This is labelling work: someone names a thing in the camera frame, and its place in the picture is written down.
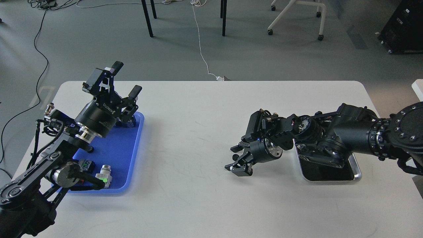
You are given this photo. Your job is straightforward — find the black table legs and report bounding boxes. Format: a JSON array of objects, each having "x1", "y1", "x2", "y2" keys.
[{"x1": 141, "y1": 0, "x2": 228, "y2": 38}]

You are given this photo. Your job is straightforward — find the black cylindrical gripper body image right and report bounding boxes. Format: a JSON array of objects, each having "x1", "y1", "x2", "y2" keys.
[{"x1": 250, "y1": 139, "x2": 283, "y2": 164}]

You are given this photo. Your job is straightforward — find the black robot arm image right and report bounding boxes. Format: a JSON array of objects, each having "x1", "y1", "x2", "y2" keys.
[{"x1": 225, "y1": 101, "x2": 423, "y2": 177}]

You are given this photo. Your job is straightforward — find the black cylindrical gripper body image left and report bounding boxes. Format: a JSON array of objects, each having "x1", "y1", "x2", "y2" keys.
[{"x1": 75, "y1": 98, "x2": 122, "y2": 138}]

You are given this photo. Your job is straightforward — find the red emergency stop button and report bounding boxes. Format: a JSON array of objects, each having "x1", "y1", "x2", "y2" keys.
[{"x1": 78, "y1": 159, "x2": 96, "y2": 174}]

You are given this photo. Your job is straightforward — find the black cable on floor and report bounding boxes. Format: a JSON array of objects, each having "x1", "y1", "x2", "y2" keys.
[{"x1": 0, "y1": 0, "x2": 76, "y2": 179}]

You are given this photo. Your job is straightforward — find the black equipment case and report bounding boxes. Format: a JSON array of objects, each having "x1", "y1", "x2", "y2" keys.
[{"x1": 378, "y1": 0, "x2": 423, "y2": 53}]

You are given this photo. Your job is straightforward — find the silver metal tray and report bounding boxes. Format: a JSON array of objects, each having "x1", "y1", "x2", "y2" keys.
[{"x1": 294, "y1": 138, "x2": 362, "y2": 184}]

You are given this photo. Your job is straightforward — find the white rolling chair base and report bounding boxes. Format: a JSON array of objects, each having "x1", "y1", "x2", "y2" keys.
[{"x1": 267, "y1": 0, "x2": 327, "y2": 41}]

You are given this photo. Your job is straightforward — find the blue plastic tray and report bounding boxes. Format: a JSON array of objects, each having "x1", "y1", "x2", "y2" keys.
[{"x1": 70, "y1": 112, "x2": 144, "y2": 194}]

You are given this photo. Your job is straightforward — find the white cable on floor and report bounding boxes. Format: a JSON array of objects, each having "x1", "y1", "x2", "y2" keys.
[{"x1": 191, "y1": 0, "x2": 224, "y2": 81}]

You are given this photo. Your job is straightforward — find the silver green push button switch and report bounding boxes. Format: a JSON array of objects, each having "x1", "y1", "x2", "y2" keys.
[{"x1": 95, "y1": 165, "x2": 112, "y2": 188}]

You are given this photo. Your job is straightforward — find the black red switch block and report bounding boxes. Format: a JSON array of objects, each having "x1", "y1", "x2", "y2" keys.
[{"x1": 72, "y1": 178, "x2": 86, "y2": 188}]

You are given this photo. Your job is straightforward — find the white object right edge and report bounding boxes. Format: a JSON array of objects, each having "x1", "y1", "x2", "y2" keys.
[{"x1": 411, "y1": 79, "x2": 423, "y2": 101}]

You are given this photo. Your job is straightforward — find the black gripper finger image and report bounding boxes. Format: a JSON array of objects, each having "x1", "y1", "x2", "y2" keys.
[
  {"x1": 231, "y1": 141, "x2": 252, "y2": 155},
  {"x1": 116, "y1": 85, "x2": 142, "y2": 128},
  {"x1": 82, "y1": 61, "x2": 124, "y2": 101},
  {"x1": 224, "y1": 154, "x2": 253, "y2": 177}
]

